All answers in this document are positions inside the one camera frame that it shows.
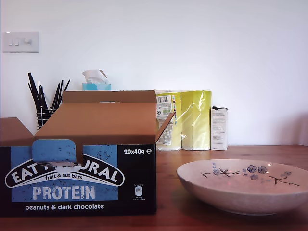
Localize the black blue snackbar carton box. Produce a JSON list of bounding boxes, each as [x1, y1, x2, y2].
[[0, 90, 176, 217]]

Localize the teal tissue box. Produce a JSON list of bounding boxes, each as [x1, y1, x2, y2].
[[82, 82, 112, 92]]

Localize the small white carton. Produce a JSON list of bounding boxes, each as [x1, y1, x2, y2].
[[210, 106, 230, 151]]

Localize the white plate blue flowers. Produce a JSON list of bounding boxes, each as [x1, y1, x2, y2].
[[176, 158, 308, 216]]

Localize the yellow paper towel pack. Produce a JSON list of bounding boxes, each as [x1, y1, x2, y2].
[[154, 89, 213, 152]]

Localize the black stick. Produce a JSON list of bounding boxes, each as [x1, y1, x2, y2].
[[51, 80, 64, 109], [54, 78, 71, 111], [27, 72, 45, 110], [37, 81, 48, 109], [27, 83, 41, 113]]

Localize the black wire holder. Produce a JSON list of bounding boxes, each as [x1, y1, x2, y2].
[[36, 107, 60, 132]]

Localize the white light switch plate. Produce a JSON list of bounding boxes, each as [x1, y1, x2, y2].
[[2, 31, 39, 54]]

